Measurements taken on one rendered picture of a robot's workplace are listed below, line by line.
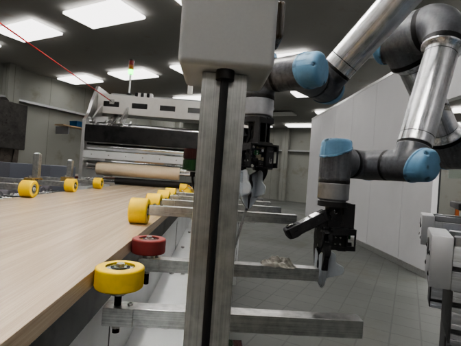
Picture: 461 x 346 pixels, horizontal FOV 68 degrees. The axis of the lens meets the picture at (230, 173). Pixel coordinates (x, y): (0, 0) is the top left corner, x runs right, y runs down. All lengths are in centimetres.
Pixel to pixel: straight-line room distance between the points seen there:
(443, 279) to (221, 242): 50
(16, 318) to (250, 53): 37
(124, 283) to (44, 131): 1100
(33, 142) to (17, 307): 1088
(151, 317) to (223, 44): 47
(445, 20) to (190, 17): 82
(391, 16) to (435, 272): 52
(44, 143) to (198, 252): 1127
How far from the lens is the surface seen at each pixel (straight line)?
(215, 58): 26
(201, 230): 27
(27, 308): 49
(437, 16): 104
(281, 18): 30
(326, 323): 65
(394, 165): 86
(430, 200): 479
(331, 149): 85
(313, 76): 74
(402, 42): 108
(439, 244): 70
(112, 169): 348
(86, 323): 67
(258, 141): 76
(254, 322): 62
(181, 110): 369
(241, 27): 27
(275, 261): 85
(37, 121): 1141
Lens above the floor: 107
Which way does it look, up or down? level
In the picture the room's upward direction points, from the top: 4 degrees clockwise
